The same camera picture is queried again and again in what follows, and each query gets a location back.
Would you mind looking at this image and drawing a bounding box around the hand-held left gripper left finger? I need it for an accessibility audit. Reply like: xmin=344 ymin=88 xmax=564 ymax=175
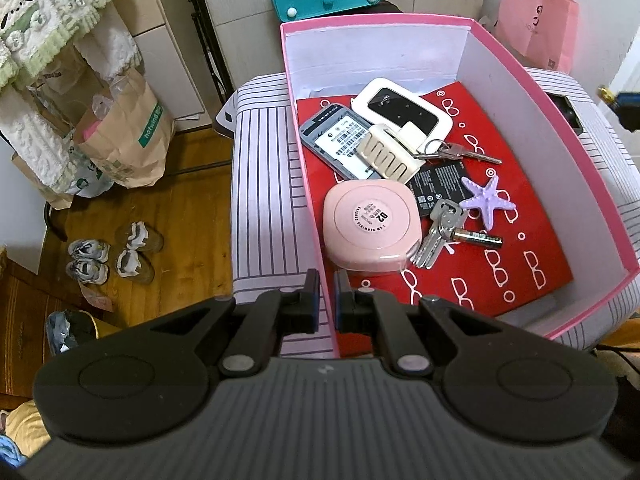
xmin=150 ymin=269 xmax=321 ymax=378

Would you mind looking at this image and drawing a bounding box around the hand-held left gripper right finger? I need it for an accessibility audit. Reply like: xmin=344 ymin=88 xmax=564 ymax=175
xmin=334 ymin=270 xmax=506 ymax=376

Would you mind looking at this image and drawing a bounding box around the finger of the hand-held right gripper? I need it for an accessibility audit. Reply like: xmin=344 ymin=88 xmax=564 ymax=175
xmin=597 ymin=86 xmax=640 ymax=132

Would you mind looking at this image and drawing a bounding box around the pink square compact case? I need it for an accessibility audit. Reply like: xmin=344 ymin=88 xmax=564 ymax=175
xmin=322 ymin=182 xmax=420 ymax=273

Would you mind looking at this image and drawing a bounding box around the pink cardboard box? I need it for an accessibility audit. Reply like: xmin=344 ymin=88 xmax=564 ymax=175
xmin=279 ymin=15 xmax=640 ymax=359

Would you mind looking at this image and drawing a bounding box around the bunch of silver keys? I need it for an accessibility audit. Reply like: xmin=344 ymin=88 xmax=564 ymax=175
xmin=411 ymin=199 xmax=468 ymax=268

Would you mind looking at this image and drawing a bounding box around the black gold battery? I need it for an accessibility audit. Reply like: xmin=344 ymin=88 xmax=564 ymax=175
xmin=447 ymin=227 xmax=503 ymax=247

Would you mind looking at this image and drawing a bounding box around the black phone battery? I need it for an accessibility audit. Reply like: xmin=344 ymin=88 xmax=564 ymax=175
xmin=407 ymin=162 xmax=476 ymax=218

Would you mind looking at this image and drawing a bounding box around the cream hair claw clip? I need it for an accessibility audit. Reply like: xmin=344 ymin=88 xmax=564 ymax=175
xmin=354 ymin=121 xmax=428 ymax=183

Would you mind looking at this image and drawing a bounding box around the single key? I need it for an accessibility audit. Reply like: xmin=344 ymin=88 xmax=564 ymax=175
xmin=415 ymin=139 xmax=502 ymax=165

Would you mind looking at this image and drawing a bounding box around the purple starfish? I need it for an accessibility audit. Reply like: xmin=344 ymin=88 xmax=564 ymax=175
xmin=460 ymin=170 xmax=501 ymax=225

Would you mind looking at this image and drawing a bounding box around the pink paper bag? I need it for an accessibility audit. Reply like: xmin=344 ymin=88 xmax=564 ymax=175
xmin=492 ymin=0 xmax=581 ymax=73

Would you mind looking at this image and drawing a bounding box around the striped white cloth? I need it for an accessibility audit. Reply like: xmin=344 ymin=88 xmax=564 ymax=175
xmin=215 ymin=67 xmax=640 ymax=361

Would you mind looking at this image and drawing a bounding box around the grey mobile phone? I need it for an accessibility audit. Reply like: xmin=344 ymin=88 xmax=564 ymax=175
xmin=299 ymin=105 xmax=381 ymax=181

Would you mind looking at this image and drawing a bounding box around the brown fur-lined slipper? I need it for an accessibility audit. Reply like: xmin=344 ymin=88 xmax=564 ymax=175
xmin=116 ymin=221 xmax=165 ymax=253
xmin=116 ymin=250 xmax=156 ymax=286

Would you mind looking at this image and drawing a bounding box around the red sheet with glasses print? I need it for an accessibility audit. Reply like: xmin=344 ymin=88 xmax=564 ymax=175
xmin=296 ymin=80 xmax=573 ymax=318

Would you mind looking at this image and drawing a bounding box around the white card with black diamond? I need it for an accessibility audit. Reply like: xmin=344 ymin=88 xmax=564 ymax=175
xmin=215 ymin=92 xmax=241 ymax=138

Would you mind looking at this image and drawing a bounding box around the white pocket router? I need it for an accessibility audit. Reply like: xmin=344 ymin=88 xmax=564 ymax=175
xmin=350 ymin=77 xmax=453 ymax=141

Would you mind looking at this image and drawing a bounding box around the grey sneaker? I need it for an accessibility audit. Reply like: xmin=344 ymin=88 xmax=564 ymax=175
xmin=67 ymin=240 xmax=110 ymax=263
xmin=67 ymin=258 xmax=110 ymax=286

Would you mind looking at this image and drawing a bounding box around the grey crumpled bag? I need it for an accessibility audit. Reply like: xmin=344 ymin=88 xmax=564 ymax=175
xmin=45 ymin=310 xmax=101 ymax=356

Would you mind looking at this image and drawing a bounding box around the brown paper bag green label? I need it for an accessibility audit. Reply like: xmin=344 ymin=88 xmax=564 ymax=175
xmin=75 ymin=67 xmax=176 ymax=188

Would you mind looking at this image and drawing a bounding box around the plain brown paper bag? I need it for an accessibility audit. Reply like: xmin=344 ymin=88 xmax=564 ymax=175
xmin=10 ymin=55 xmax=96 ymax=211

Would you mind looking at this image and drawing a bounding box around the black metal pole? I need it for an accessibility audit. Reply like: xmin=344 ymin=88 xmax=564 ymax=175
xmin=180 ymin=0 xmax=233 ymax=91

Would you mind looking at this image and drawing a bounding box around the white green fleece blanket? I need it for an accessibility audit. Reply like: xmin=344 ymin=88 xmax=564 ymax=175
xmin=0 ymin=0 xmax=141 ymax=196

